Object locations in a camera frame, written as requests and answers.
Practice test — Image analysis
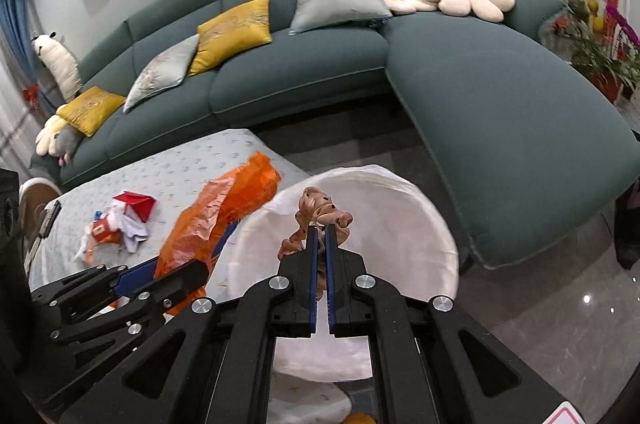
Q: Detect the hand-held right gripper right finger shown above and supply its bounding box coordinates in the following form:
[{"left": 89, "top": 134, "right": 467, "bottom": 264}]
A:
[{"left": 325, "top": 226, "right": 576, "bottom": 424}]

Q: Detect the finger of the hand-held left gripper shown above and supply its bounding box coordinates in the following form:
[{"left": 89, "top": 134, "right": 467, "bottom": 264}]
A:
[
  {"left": 50, "top": 260, "right": 209, "bottom": 351},
  {"left": 30, "top": 260, "right": 168, "bottom": 319}
]

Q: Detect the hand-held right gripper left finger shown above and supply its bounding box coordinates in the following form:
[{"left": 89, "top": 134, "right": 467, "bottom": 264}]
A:
[{"left": 44, "top": 226, "right": 321, "bottom": 424}]

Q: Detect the red carton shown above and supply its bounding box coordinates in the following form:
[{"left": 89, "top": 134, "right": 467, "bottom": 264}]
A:
[{"left": 112, "top": 190, "right": 158, "bottom": 223}]

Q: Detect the brown spotted wrapper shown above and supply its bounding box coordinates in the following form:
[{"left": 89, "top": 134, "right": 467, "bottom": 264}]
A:
[{"left": 278, "top": 186, "right": 354, "bottom": 301}]

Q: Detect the orange plastic bag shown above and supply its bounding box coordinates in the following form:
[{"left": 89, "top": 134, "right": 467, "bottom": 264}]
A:
[{"left": 152, "top": 152, "right": 282, "bottom": 315}]

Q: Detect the white lined bin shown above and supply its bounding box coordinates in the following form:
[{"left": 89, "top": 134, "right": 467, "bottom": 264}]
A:
[{"left": 227, "top": 164, "right": 460, "bottom": 386}]

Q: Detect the orange white snack packet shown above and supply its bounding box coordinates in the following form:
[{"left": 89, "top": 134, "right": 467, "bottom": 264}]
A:
[{"left": 75, "top": 216, "right": 123, "bottom": 263}]

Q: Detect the black remote control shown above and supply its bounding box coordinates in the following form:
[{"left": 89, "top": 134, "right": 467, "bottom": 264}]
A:
[{"left": 37, "top": 200, "right": 62, "bottom": 239}]

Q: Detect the round wooden stool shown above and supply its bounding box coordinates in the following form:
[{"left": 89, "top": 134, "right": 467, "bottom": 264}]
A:
[{"left": 19, "top": 178, "right": 62, "bottom": 249}]

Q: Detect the white plastic bag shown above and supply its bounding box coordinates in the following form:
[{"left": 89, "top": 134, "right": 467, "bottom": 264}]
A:
[{"left": 270, "top": 374, "right": 351, "bottom": 424}]

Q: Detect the patterned light blue tablecloth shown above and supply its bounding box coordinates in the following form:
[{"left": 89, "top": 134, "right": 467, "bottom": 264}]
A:
[{"left": 27, "top": 129, "right": 313, "bottom": 305}]

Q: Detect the small white flower cushion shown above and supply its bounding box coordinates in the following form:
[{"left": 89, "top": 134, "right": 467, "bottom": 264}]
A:
[{"left": 35, "top": 114, "right": 68, "bottom": 156}]

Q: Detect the small yellow cushion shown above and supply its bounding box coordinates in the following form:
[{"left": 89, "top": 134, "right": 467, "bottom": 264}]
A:
[{"left": 56, "top": 86, "right": 127, "bottom": 138}]

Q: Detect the white plush toy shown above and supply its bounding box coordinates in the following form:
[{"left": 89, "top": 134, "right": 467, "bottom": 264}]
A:
[{"left": 31, "top": 32, "right": 83, "bottom": 102}]

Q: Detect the grey-blue embroidered cushion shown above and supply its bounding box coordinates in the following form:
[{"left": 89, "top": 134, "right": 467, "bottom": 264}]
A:
[
  {"left": 122, "top": 34, "right": 201, "bottom": 113},
  {"left": 289, "top": 0, "right": 393, "bottom": 36}
]

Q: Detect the blue curtain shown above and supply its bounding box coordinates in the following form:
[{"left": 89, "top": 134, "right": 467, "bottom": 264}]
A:
[{"left": 0, "top": 0, "right": 48, "bottom": 115}]

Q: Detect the teal sofa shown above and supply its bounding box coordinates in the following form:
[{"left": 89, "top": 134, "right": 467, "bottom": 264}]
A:
[{"left": 29, "top": 0, "right": 640, "bottom": 269}]

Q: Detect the large yellow cushion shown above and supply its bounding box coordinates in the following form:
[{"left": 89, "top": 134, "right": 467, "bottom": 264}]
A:
[{"left": 187, "top": 0, "right": 273, "bottom": 76}]

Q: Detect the potted plant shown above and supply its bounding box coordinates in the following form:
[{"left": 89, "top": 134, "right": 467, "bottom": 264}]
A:
[{"left": 550, "top": 0, "right": 640, "bottom": 104}]

